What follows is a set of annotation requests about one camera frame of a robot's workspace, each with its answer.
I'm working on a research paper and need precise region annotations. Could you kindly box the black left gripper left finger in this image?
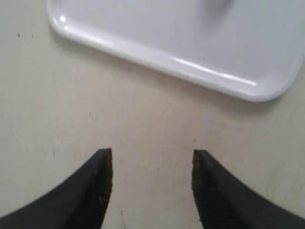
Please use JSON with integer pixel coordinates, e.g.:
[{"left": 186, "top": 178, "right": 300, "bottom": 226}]
[{"left": 0, "top": 148, "right": 112, "bottom": 229}]

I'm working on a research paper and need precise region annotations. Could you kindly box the white plastic tray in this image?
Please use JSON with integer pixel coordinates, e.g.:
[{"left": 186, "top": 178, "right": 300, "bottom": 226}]
[{"left": 46, "top": 0, "right": 305, "bottom": 102}]

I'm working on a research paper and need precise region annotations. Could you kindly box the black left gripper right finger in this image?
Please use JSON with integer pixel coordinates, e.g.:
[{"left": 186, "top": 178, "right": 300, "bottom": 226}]
[{"left": 192, "top": 149, "right": 305, "bottom": 229}]

